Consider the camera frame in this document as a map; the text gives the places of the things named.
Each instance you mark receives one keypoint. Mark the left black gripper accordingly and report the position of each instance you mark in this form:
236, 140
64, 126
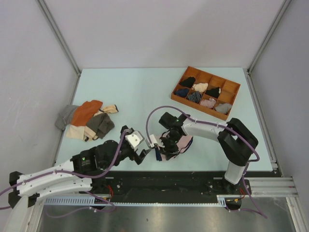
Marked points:
137, 157

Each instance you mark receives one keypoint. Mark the grey rolled underwear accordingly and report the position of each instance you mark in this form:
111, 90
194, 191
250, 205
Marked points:
223, 108

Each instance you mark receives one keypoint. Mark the olive brown underwear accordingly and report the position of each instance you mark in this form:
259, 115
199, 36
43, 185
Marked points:
98, 127

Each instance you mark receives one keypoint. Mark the pink underwear navy trim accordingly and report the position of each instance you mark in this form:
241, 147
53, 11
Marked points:
183, 144

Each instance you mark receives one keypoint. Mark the grey striped underwear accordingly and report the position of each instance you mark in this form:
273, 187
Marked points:
65, 116

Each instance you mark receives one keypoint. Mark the peach underwear dark trim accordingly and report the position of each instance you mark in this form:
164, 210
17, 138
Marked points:
111, 109

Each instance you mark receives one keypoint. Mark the pale pink rolled underwear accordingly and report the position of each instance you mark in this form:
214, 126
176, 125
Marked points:
209, 103

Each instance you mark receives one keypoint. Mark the white cable duct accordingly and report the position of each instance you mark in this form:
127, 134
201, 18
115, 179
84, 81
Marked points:
208, 201

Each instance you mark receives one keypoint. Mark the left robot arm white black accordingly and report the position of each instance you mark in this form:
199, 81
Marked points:
82, 173

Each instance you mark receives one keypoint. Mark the striped navy rolled underwear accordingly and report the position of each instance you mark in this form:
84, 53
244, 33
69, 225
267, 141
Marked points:
195, 97

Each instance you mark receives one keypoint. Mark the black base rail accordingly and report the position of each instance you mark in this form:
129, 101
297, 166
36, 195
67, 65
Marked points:
121, 182

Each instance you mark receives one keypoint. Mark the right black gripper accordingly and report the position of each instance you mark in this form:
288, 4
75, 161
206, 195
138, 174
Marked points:
168, 151

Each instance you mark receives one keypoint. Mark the cream rolled underwear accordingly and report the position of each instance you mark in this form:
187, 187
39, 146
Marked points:
200, 87

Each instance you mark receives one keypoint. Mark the black white rolled underwear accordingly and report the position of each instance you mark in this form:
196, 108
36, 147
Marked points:
214, 92

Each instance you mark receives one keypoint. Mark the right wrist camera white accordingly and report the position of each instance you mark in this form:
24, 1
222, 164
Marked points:
153, 141

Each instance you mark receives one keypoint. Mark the orange underwear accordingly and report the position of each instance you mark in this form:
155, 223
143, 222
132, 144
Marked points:
85, 112

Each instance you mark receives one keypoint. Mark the wooden compartment tray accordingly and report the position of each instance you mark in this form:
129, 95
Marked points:
229, 91

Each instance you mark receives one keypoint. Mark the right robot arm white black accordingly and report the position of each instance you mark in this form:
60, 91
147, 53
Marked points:
237, 142

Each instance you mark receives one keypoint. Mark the cream beige underwear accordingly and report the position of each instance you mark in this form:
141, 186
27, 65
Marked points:
81, 133

